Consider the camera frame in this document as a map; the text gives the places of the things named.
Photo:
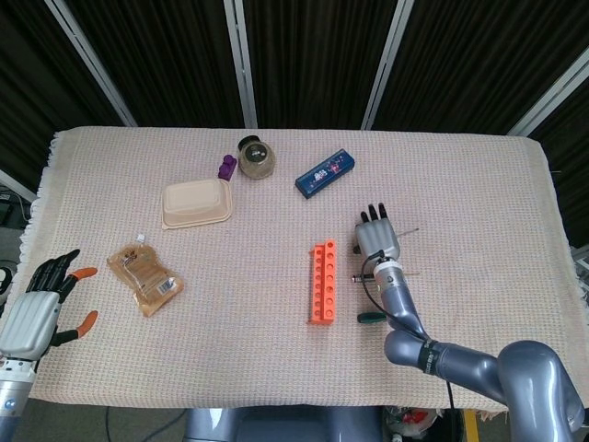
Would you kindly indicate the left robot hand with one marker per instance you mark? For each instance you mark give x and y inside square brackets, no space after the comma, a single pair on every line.
[27,322]

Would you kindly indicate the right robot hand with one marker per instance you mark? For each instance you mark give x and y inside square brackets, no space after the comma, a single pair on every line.
[377,239]

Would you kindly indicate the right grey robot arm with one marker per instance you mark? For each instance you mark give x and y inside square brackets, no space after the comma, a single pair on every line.
[465,364]

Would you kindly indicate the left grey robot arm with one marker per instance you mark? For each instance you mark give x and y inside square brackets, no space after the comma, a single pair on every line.
[14,400]

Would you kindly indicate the orange tool holder rack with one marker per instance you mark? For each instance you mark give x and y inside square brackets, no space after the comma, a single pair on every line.
[329,285]

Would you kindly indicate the dark blue printed box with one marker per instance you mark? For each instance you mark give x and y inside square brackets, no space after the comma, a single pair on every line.
[324,174]

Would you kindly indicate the brown spouted drink pouch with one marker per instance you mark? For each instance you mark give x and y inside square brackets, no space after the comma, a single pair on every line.
[145,276]

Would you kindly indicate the round glass jar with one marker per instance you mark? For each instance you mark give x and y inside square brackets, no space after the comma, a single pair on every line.
[257,159]

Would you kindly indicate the purple toy block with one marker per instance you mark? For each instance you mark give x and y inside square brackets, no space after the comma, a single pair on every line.
[226,169]

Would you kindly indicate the beige woven tablecloth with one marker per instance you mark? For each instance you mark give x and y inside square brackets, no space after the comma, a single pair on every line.
[253,359]

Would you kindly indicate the white bag red print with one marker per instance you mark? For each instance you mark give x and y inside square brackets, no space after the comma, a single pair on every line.
[412,421]

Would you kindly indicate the beige lidded food container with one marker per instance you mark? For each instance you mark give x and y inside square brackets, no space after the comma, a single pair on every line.
[195,205]

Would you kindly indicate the dark pleated curtain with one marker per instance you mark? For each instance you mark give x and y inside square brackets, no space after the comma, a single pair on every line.
[313,55]

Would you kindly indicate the grey robot torso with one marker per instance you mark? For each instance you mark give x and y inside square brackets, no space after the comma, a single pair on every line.
[276,426]

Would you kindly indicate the white frame post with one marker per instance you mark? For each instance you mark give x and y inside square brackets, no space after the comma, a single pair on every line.
[547,99]
[92,64]
[241,64]
[386,64]

